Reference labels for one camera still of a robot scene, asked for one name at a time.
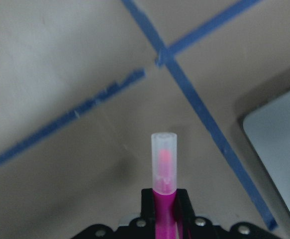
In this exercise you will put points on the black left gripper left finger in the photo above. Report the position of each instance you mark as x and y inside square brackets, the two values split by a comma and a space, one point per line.
[148, 212]

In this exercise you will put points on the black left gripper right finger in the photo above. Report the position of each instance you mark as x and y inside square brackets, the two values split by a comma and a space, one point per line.
[184, 213]

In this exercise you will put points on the pink marker pen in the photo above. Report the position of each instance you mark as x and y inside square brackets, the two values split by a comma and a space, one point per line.
[164, 178]

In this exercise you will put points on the silver apple laptop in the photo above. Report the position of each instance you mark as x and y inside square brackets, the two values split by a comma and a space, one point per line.
[268, 130]

